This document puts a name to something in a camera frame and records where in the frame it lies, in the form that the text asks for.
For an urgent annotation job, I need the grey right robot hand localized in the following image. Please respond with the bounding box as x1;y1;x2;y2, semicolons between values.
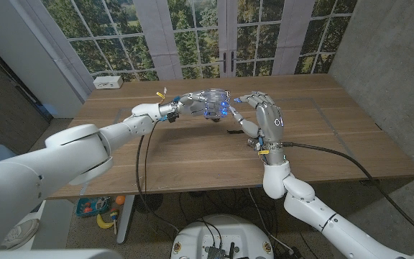
229;91;288;166

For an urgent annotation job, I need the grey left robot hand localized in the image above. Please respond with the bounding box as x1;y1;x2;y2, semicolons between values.
158;89;231;123

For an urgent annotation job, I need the clear hinged glass jar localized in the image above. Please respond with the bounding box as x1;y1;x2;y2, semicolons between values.
201;88;231;119

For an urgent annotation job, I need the printed window backdrop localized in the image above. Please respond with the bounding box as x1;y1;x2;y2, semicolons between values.
9;0;359;104

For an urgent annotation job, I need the white power outlet box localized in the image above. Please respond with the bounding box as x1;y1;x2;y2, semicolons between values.
93;75;124;90

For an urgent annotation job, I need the black round fan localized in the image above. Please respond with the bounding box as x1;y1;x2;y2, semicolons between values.
134;194;164;215

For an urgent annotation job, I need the white robot torso base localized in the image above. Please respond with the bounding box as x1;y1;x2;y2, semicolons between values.
170;214;275;259

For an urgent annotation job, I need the colourful toy maraca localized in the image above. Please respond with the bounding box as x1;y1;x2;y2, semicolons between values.
109;209;120;235

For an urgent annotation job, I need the white table leg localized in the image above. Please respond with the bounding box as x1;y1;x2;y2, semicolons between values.
116;195;137;245

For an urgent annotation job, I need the teal toy tray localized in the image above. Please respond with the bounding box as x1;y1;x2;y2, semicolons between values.
75;196;111;218

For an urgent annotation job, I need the yellow toy banana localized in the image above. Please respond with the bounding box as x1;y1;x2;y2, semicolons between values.
96;212;115;230

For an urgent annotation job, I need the white robot head rim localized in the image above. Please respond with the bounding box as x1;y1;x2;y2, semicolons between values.
0;247;124;259

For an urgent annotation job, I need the white sneaker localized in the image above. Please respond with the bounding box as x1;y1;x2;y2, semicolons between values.
0;218;40;251

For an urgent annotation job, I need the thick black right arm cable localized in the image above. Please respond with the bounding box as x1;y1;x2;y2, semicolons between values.
282;141;414;245

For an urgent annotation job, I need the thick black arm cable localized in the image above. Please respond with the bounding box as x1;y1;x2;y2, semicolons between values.
282;141;414;245
134;120;181;233

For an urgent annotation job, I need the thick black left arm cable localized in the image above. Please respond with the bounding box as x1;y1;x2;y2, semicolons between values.
134;120;181;233

